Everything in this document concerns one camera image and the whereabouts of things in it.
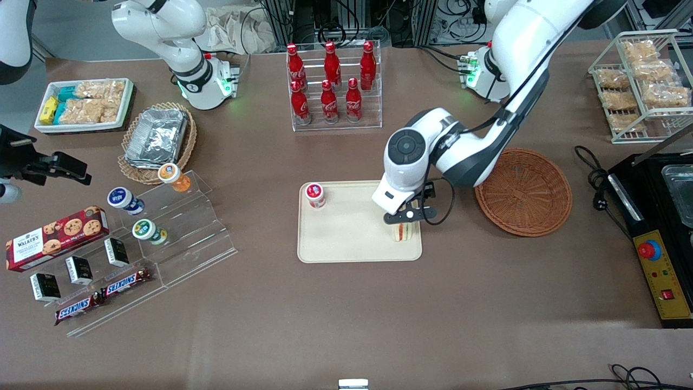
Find beige crumpled cloth bag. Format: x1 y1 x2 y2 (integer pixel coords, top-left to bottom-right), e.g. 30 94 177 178
198 5 277 55

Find stacked aluminium foil containers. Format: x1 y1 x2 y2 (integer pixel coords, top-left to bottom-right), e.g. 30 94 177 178
125 108 188 169

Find yellow emergency stop box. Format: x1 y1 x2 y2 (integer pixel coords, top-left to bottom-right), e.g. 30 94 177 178
632 230 693 321

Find black power cable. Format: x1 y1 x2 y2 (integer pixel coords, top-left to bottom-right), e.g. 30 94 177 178
574 145 631 239

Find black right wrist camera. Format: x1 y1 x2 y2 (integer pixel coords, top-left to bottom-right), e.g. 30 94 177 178
0 125 35 180

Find orange yogurt cup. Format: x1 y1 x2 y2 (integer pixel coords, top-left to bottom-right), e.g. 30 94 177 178
158 163 191 193

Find clear acrylic stepped stand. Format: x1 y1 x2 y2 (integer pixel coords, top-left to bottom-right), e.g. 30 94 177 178
65 171 238 337

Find red Walkers cookie box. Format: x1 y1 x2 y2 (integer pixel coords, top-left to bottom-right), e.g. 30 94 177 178
5 206 110 272

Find black countertop appliance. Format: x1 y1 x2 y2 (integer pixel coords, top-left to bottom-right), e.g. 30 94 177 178
607 123 693 329

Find white rectangular snack bin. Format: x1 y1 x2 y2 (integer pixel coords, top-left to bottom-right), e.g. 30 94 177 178
34 78 135 134

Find yellow snack packet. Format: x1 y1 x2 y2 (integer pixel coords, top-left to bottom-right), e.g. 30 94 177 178
40 96 59 125

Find green yogurt cup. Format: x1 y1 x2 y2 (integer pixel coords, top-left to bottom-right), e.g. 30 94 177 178
132 219 168 245

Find bagged fried snack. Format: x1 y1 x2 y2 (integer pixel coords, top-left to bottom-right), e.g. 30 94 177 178
601 89 639 112
596 68 632 90
622 41 661 63
609 113 648 134
631 60 678 83
642 83 692 110

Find beige plastic tray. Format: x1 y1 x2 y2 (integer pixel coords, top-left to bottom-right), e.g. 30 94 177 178
297 180 423 264

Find black floor cables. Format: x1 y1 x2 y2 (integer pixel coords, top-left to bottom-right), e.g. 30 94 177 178
498 364 693 390

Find Snickers chocolate bar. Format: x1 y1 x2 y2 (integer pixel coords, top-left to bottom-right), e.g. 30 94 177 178
100 268 152 300
54 292 103 326

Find brown round wicker basket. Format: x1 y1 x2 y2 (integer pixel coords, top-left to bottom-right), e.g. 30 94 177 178
474 148 573 238

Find red cola bottle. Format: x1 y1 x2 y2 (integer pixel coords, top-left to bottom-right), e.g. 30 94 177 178
360 41 377 92
321 80 339 125
286 43 308 90
345 77 363 123
290 80 312 126
324 42 342 90

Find clear rice cracker packet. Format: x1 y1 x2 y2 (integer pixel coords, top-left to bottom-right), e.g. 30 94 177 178
60 99 120 125
76 80 126 101

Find aluminium equipment frame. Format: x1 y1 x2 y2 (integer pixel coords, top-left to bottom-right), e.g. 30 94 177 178
260 0 488 48

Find steel appliance pan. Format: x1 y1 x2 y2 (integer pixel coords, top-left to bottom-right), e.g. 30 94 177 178
661 164 693 229

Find red lid yogurt cup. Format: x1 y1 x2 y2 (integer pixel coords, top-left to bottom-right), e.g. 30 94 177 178
305 183 326 210

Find blue yogurt cup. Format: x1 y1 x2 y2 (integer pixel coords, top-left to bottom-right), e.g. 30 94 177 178
107 187 145 216

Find white wire shelf rack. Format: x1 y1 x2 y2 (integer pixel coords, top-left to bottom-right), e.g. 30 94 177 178
589 30 693 144

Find small black box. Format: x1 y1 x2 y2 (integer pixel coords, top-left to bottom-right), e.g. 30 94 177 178
30 272 62 302
104 237 130 268
65 256 94 285

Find light tan wicker basket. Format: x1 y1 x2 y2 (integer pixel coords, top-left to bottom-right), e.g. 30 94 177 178
117 102 198 185

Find clear acrylic bottle rack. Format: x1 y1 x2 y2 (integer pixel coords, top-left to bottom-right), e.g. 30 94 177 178
286 41 383 132

